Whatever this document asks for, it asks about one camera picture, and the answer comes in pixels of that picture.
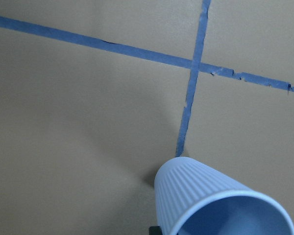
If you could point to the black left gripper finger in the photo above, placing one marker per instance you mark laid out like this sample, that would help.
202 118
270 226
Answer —
154 230

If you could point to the light blue ribbed cup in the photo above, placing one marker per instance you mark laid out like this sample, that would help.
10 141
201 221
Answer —
195 199

